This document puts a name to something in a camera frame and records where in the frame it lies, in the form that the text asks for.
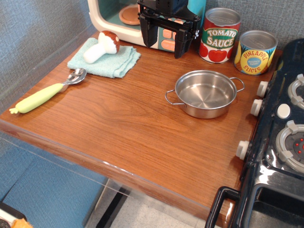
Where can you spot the small steel pot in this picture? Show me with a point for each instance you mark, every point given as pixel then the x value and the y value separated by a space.
pixel 205 94

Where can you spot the spoon with green handle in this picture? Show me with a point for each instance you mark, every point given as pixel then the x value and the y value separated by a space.
pixel 35 100

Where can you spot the pineapple slices can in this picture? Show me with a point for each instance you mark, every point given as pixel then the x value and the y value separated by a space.
pixel 255 52

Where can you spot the toy microwave teal and cream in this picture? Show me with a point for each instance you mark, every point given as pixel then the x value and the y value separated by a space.
pixel 104 15

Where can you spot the orange object in tray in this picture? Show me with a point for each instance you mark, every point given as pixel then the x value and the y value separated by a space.
pixel 21 223

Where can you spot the black toy stove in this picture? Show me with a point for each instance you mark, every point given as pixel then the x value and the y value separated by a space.
pixel 272 179

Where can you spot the orange toy plate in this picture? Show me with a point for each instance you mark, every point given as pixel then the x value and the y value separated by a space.
pixel 129 15

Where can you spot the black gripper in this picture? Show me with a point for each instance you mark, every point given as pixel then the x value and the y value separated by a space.
pixel 157 13

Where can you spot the light blue folded cloth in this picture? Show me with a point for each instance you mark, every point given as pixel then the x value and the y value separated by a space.
pixel 111 66

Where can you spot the toy mushroom brown cap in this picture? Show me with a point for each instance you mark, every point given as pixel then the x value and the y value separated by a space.
pixel 108 43

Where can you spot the tomato sauce can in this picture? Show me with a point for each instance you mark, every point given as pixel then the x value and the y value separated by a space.
pixel 220 30

